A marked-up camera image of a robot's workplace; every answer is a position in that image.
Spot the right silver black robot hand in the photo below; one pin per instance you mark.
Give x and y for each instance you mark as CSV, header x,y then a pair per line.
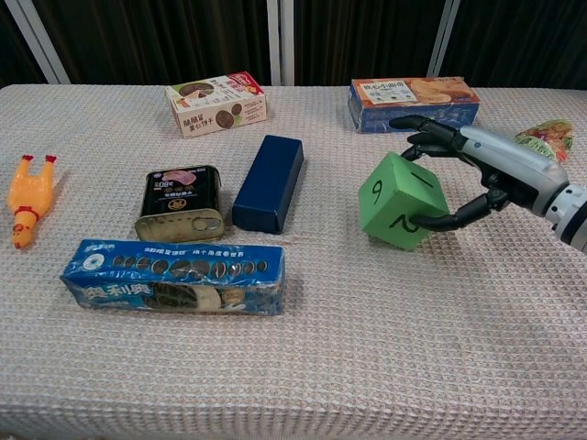
x,y
518,165

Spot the green numbered cube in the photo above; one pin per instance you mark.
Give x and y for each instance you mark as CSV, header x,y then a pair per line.
x,y
394,201

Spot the green snack bag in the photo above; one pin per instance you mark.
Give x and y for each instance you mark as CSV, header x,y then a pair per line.
x,y
550,135

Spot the orange blue biscuit box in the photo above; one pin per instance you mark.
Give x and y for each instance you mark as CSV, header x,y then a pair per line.
x,y
413,94

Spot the beige waffle tablecloth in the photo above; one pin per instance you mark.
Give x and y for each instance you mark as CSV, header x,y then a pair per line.
x,y
367,344

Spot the dark blue rectangular box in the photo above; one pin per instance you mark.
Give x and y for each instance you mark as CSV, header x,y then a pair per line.
x,y
268,183

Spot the white chocolate pie box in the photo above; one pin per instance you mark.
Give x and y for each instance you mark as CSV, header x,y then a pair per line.
x,y
215,107

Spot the black luncheon meat can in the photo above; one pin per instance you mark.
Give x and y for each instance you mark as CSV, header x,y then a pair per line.
x,y
179,197

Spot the blue Oreo cookie box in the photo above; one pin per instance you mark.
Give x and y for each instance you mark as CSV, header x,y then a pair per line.
x,y
174,284

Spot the yellow rubber chicken toy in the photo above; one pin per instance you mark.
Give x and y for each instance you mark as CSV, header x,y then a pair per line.
x,y
29,192

